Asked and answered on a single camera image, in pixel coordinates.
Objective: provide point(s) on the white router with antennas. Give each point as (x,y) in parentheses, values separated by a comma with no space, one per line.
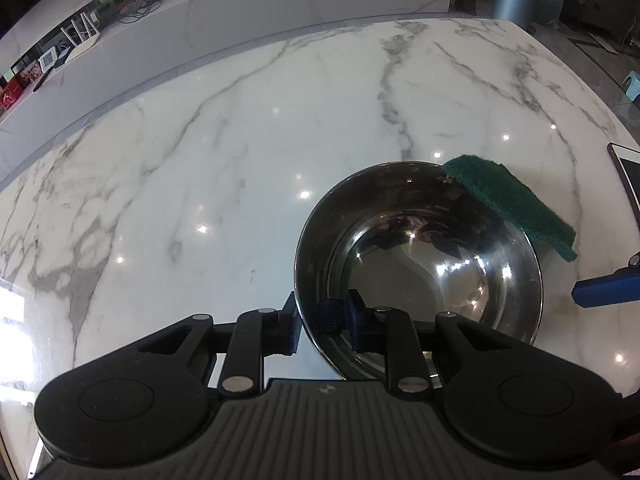
(81,34)

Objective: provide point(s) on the green scouring pad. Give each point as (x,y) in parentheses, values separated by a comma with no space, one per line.
(502,192)

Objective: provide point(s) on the stainless steel bowl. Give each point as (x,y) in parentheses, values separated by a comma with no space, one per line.
(405,235)

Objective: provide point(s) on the red gift box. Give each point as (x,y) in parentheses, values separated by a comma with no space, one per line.
(10,94)

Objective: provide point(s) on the white marble sideboard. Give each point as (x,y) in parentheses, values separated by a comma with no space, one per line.
(177,33)

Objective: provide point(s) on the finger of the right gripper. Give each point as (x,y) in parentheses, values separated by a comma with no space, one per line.
(620,287)

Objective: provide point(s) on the small blue stool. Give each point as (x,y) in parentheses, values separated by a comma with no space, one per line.
(631,86)

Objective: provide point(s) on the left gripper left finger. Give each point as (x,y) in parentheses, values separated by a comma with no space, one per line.
(280,331)

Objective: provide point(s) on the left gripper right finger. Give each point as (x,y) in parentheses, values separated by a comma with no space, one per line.
(349,315)

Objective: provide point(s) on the white tablet device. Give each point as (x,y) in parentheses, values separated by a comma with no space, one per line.
(627,164)

